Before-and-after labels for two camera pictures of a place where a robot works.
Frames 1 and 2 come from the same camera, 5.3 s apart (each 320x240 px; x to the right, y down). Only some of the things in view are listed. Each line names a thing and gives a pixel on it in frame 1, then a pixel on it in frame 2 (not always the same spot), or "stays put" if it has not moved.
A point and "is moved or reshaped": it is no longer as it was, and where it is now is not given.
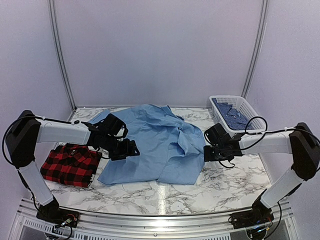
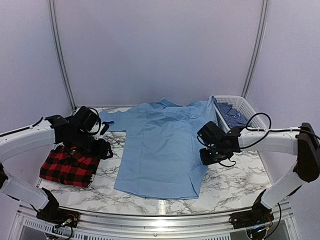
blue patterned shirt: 233,117 stays put
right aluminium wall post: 263,27 stays put
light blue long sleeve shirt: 171,150 is moved or reshaped
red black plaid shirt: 72,164 stays put
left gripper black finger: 135,151 → 110,151
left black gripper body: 116,149 → 99,151
